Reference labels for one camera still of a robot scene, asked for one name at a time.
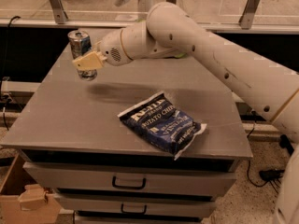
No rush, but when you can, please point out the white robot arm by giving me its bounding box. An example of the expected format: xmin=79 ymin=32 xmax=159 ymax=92
xmin=73 ymin=2 xmax=299 ymax=144

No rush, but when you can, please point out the blue potato chip bag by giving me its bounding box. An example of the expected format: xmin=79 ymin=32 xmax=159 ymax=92
xmin=118 ymin=91 xmax=206 ymax=160

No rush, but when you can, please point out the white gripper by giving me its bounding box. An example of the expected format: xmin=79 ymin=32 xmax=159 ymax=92
xmin=72 ymin=29 xmax=132 ymax=71

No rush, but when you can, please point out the black power adapter with cable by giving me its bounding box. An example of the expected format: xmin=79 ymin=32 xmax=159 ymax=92
xmin=246 ymin=161 xmax=284 ymax=193

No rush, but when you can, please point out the left metal bracket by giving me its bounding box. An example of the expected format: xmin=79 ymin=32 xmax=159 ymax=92
xmin=50 ymin=0 xmax=67 ymax=24

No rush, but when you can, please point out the green rice chip bag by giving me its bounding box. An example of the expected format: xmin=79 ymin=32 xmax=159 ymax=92
xmin=174 ymin=52 xmax=187 ymax=59

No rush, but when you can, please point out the grey drawer cabinet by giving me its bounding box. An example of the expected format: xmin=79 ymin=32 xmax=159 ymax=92
xmin=3 ymin=50 xmax=252 ymax=224

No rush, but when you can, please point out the black drawer handle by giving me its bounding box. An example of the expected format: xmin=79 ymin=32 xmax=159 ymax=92
xmin=111 ymin=176 xmax=147 ymax=190
xmin=121 ymin=203 xmax=148 ymax=215

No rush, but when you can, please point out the black top drawer handle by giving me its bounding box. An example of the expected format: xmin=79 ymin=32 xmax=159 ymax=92
xmin=111 ymin=176 xmax=147 ymax=190

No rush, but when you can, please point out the right metal bracket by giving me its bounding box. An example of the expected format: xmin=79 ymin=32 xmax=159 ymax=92
xmin=238 ymin=0 xmax=261 ymax=30

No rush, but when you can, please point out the silver blue redbull can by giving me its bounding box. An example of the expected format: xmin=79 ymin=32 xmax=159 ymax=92
xmin=67 ymin=30 xmax=97 ymax=81

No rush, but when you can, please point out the black lower drawer handle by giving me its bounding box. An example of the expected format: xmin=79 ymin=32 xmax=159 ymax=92
xmin=121 ymin=203 xmax=148 ymax=215

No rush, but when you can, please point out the cardboard box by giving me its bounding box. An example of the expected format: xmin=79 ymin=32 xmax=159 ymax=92
xmin=0 ymin=155 xmax=61 ymax=224

